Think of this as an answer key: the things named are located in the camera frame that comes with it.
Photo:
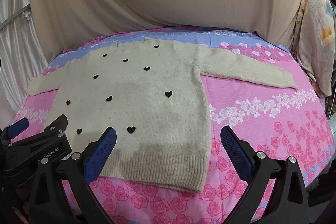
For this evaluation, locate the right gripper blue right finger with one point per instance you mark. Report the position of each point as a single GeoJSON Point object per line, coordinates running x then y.
{"type": "Point", "coordinates": [288, 199]}

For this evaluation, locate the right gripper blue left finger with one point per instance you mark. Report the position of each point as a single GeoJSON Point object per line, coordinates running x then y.
{"type": "Point", "coordinates": [49, 203]}

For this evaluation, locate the white satin curtain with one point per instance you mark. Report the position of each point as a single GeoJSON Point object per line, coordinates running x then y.
{"type": "Point", "coordinates": [21, 54]}

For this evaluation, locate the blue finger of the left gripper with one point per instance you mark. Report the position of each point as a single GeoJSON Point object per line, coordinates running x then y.
{"type": "Point", "coordinates": [17, 128]}

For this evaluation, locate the floral cream hanging cloth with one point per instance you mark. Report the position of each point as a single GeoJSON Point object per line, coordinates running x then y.
{"type": "Point", "coordinates": [314, 43]}

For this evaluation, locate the beige sweater with black hearts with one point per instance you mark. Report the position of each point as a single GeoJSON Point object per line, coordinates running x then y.
{"type": "Point", "coordinates": [151, 93]}

